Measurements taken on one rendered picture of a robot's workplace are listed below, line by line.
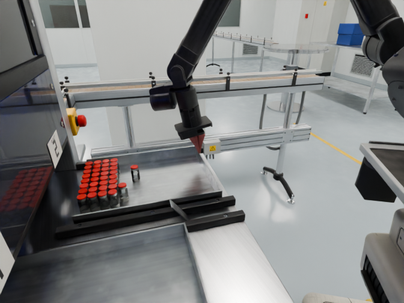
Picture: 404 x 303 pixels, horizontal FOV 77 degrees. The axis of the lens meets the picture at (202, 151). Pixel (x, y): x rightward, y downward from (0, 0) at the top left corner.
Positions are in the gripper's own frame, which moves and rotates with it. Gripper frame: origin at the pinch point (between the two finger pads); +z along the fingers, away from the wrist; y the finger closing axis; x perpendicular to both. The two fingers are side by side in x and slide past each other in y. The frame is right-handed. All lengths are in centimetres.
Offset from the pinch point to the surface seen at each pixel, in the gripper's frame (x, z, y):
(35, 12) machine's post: -7, -44, 29
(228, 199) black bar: 21.8, 3.3, -0.7
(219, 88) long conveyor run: -82, 8, -36
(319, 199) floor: -64, 113, -99
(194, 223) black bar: 27.3, 1.6, 9.0
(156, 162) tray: -4.6, 2.1, 13.4
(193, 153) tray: -5.7, 3.6, 1.0
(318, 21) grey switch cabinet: -512, 48, -444
